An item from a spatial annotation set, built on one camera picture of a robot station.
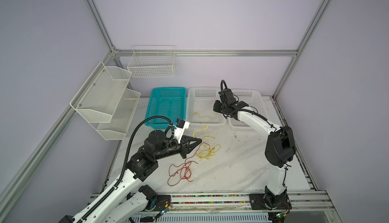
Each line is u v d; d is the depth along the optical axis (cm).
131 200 58
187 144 55
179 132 56
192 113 106
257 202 74
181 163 86
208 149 89
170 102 119
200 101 119
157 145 48
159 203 73
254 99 113
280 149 50
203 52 92
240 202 75
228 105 71
